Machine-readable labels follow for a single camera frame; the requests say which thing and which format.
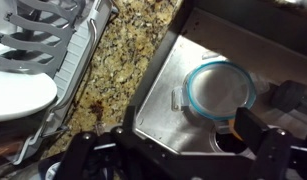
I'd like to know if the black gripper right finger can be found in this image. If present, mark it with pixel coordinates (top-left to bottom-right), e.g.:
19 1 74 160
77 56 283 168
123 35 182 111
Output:
234 106 307 180

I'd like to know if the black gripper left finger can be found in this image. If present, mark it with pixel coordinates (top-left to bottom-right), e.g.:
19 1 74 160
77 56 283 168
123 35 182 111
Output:
54 105 142 180

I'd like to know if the sink drain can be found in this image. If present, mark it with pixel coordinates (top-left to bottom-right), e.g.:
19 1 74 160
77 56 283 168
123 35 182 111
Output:
209 127 258 156

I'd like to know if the black round sink stopper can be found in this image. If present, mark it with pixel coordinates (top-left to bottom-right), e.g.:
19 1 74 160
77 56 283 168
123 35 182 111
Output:
270 79 307 113

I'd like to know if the stainless steel sink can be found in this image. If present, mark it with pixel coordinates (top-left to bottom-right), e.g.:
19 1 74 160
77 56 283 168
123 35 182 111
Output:
128 6 307 180

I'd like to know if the large white plate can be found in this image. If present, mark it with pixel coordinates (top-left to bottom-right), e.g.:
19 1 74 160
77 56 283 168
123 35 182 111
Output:
0 67 58 123

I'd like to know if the grey dish rack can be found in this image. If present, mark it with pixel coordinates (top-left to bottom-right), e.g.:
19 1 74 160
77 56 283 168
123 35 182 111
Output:
0 0 120 166

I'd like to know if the clear lid blue ring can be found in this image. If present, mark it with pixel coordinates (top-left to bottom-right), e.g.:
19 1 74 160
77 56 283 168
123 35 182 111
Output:
171 60 258 135

